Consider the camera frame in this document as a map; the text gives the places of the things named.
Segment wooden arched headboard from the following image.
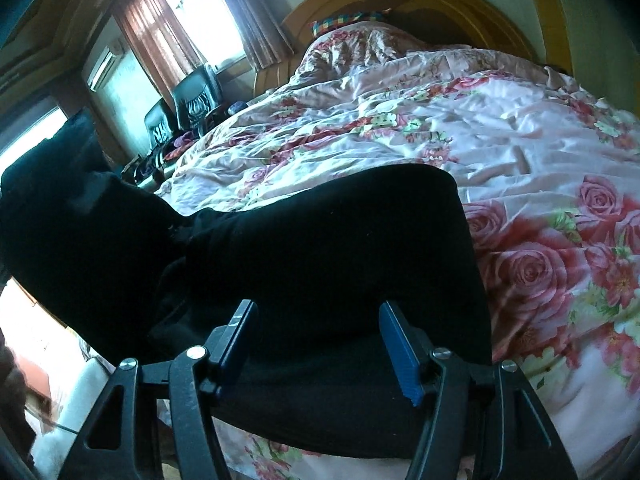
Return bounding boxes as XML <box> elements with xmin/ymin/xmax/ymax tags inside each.
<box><xmin>252</xmin><ymin>0</ymin><xmax>574</xmax><ymax>98</ymax></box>

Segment colourful checkered pillow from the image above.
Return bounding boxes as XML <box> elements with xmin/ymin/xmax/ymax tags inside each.
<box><xmin>309</xmin><ymin>8</ymin><xmax>392</xmax><ymax>38</ymax></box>

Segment wooden wardrobe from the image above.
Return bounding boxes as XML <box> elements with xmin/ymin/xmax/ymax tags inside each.
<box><xmin>533</xmin><ymin>0</ymin><xmax>639</xmax><ymax>114</ymax></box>

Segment black chair far left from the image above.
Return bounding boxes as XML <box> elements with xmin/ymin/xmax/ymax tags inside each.
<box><xmin>144</xmin><ymin>99</ymin><xmax>179</xmax><ymax>150</ymax></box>

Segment black chair near bed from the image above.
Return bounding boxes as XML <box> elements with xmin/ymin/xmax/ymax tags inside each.
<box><xmin>171</xmin><ymin>63</ymin><xmax>227</xmax><ymax>138</ymax></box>

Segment black pants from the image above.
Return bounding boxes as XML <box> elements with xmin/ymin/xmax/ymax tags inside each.
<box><xmin>1</xmin><ymin>113</ymin><xmax>491</xmax><ymax>458</ymax></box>

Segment white wall air conditioner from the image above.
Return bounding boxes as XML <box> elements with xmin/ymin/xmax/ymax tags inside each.
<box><xmin>82</xmin><ymin>38</ymin><xmax>125</xmax><ymax>92</ymax></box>

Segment pink floral rose quilt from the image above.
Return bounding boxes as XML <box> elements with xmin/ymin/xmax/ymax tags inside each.
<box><xmin>160</xmin><ymin>24</ymin><xmax>639</xmax><ymax>479</ymax></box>

